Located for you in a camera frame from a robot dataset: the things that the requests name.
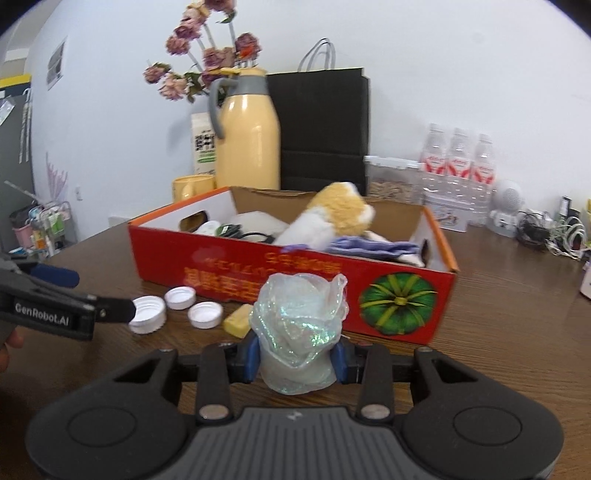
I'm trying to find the white robot speaker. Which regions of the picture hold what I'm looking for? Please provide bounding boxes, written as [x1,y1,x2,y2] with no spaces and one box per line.
[488,180,525,238]

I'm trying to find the white cables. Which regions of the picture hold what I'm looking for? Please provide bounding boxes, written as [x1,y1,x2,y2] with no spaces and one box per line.
[547,215,591,261]

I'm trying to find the white yellow plush sheep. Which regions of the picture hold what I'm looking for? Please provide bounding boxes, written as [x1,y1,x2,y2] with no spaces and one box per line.
[272,181,389,247]

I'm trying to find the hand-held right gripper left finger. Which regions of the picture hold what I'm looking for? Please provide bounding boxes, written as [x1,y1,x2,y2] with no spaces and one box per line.
[108,332,262,425]

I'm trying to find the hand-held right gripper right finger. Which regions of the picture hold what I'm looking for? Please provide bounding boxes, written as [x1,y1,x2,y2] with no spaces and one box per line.
[330,337,478,423]

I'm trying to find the clear water bottle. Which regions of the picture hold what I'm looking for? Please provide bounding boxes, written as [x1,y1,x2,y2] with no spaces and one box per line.
[444,128,472,199]
[467,134,496,227]
[418,123,448,195]

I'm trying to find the red cardboard box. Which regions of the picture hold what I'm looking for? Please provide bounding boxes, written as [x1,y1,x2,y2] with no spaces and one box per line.
[128,186,460,346]

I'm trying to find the wall poster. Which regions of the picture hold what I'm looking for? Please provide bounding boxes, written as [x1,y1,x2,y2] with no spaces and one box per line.
[46,39,68,90]

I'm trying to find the white cloth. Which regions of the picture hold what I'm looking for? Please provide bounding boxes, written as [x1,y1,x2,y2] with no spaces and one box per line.
[397,240,432,267]

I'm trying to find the white tin box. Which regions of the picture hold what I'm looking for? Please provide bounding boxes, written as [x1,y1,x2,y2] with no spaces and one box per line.
[422,193,469,233]

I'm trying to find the white lid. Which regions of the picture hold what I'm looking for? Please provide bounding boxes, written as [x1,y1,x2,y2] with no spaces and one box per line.
[188,301,223,329]

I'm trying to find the purple flower wall decal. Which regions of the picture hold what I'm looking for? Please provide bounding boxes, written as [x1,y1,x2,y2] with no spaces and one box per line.
[44,152,70,204]

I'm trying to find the clear plastic tub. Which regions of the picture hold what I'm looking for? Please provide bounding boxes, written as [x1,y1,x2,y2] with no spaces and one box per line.
[231,210,289,241]

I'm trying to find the dried rose bouquet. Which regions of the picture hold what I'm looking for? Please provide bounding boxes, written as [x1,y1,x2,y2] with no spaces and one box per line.
[143,0,262,103]

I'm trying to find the black charger cables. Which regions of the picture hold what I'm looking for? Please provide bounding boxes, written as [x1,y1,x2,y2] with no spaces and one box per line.
[515,210,555,251]

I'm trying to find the iridescent plastic wrap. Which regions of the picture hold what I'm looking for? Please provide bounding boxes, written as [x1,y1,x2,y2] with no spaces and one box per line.
[249,272,348,395]

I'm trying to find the small spray bottle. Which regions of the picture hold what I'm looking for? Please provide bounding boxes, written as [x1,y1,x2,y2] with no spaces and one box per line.
[556,196,580,227]

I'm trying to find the person's left hand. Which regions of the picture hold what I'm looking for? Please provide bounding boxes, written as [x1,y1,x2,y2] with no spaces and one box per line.
[0,329,25,373]

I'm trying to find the dark grey cabinet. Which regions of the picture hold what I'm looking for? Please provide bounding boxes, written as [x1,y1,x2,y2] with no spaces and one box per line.
[0,74,34,259]

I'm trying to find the metal trolley rack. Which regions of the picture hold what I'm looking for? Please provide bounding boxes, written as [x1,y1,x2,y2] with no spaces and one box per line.
[9,200,79,257]

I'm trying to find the yellow thermos jug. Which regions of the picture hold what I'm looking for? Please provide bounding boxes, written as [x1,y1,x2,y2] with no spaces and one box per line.
[208,67,281,191]

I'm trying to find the purple drawstring pouch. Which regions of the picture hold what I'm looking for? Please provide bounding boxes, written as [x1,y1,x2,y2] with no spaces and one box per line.
[325,235,419,261]

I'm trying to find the yellow soap bar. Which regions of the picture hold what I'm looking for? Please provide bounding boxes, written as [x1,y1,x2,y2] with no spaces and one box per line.
[223,304,254,337]

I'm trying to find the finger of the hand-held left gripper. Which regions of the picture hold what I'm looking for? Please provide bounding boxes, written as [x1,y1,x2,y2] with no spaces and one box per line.
[0,255,81,291]
[69,291,137,325]

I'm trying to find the black paper bag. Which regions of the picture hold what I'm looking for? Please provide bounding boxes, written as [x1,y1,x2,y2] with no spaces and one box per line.
[267,39,371,195]

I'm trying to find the clear snack container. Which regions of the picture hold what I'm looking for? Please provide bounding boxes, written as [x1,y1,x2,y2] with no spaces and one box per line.
[364,155,423,206]

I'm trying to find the yellow mug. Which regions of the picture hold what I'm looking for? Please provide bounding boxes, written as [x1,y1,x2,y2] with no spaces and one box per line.
[172,174,217,203]

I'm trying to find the white milk carton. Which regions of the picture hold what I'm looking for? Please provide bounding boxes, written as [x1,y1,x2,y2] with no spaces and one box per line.
[191,112,220,176]

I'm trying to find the large ridged white bottle cap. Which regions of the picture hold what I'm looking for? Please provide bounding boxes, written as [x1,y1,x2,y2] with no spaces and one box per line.
[128,295,167,334]

